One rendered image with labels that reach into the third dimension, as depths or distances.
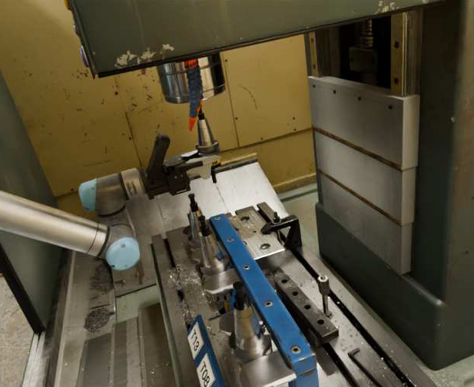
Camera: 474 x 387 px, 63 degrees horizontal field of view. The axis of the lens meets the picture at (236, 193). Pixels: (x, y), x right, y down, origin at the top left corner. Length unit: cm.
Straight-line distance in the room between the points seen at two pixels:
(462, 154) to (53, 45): 166
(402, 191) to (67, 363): 122
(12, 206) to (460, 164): 95
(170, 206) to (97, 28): 149
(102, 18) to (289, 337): 54
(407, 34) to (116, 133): 145
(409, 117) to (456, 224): 28
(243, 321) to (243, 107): 166
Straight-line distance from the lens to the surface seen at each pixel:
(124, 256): 92
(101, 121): 202
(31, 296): 148
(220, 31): 67
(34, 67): 201
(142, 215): 205
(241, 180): 213
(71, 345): 164
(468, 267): 118
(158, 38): 66
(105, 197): 101
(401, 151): 102
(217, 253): 76
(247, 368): 60
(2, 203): 90
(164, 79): 95
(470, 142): 99
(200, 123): 101
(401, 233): 115
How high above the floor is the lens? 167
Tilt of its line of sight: 26 degrees down
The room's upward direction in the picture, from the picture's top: 11 degrees counter-clockwise
